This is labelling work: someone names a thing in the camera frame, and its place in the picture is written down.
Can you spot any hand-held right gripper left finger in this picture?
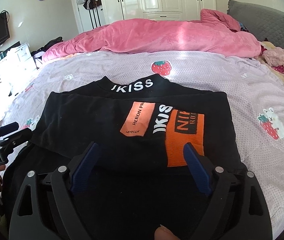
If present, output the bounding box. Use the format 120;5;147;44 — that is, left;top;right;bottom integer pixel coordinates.
9;141;103;240

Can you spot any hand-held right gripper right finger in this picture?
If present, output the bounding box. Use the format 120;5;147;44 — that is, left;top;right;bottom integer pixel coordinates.
183;142;273;240

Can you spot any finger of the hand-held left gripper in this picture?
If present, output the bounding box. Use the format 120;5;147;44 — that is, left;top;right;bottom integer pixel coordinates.
0;127;33;147
0;122;20;140

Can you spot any black sweater with orange cuffs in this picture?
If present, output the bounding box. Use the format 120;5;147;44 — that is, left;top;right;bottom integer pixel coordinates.
0;74;248;240

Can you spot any pile of dark clothes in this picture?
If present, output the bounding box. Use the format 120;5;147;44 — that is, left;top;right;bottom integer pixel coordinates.
30;37;63;68

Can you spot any person's right hand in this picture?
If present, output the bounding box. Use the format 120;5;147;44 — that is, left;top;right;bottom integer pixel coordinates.
154;226;180;240

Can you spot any white desk with drawers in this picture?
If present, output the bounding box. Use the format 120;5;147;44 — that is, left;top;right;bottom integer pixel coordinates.
0;41;38;100

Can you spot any lilac strawberry print bed sheet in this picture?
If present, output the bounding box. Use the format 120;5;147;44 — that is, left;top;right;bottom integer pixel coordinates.
0;51;284;240

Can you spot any pink quilt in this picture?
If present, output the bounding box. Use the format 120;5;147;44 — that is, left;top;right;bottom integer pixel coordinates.
42;8;262;62

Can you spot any white door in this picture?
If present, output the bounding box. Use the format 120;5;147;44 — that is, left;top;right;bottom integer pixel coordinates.
73;0;107;34

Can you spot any grey quilted headboard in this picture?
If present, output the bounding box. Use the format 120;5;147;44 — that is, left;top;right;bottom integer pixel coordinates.
227;0;284;55

